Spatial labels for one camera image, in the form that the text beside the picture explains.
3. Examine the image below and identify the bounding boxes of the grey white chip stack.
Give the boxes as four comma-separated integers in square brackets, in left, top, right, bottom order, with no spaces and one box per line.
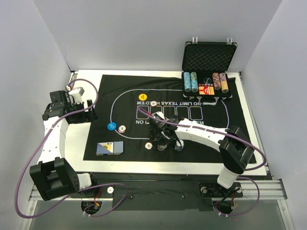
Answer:
[157,144,167,151]

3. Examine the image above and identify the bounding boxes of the red white chip stack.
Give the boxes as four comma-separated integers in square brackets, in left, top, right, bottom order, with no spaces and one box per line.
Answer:
[145,142,153,150]

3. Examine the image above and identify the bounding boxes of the blue white chip stack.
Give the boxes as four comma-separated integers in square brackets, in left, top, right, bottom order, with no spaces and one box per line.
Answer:
[174,140,184,151]

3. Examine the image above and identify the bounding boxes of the blue round button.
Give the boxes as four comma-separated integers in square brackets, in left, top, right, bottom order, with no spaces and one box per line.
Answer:
[107,122,117,131]

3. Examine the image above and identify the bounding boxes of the red white single chip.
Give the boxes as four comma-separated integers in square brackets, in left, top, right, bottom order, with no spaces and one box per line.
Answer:
[118,125,127,133]

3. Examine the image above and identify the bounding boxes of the yellow dealer button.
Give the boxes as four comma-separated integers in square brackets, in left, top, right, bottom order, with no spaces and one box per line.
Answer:
[138,93,147,101]

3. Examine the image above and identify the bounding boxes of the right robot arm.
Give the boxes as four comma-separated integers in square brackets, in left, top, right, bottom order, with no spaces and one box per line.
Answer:
[149,112,254,196]

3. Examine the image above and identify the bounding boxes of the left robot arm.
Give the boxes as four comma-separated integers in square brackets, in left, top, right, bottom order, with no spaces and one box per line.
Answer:
[29,87,99,201]

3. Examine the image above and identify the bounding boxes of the black poker table mat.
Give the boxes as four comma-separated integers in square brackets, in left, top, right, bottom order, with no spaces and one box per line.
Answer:
[83,75,248,163]

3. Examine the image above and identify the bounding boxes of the blue playing card deck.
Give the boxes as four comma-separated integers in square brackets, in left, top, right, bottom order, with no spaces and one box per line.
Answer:
[96,141,124,156]

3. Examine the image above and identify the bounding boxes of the blue chip row left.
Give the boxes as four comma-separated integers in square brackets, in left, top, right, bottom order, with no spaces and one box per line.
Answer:
[183,72,191,92]

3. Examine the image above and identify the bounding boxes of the blue chip row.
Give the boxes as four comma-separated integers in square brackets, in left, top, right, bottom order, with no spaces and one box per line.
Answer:
[183,72,191,92]
[190,72,198,92]

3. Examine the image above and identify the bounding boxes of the red orange card deck box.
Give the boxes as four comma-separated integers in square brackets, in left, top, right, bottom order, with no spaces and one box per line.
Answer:
[199,86,215,95]

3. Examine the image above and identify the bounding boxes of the blue chip row right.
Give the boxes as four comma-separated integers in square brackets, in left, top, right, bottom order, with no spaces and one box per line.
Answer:
[190,72,198,92]

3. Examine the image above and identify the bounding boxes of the clear round button in case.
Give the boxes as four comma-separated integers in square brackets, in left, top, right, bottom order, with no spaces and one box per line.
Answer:
[203,77,212,84]

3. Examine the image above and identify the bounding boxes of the red chip row in case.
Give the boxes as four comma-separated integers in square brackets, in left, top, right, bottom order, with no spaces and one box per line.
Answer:
[212,72,221,90]

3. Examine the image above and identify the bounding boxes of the tan chip row in case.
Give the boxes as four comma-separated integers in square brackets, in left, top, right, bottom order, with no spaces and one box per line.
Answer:
[219,73,229,93]

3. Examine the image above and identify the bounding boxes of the black poker chip case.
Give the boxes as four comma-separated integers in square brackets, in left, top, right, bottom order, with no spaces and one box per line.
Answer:
[181,36,237,105]

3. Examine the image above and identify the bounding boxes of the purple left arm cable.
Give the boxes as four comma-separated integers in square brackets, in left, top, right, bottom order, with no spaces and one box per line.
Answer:
[15,78,129,219]

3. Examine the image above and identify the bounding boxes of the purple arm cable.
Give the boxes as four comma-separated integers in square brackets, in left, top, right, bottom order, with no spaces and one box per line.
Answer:
[138,106,268,218]
[15,78,129,219]

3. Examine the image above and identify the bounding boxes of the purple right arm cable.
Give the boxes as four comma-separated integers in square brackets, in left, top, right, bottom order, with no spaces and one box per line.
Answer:
[138,106,268,218]

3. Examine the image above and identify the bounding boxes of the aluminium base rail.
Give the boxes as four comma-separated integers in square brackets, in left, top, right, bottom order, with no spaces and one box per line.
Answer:
[29,179,287,201]

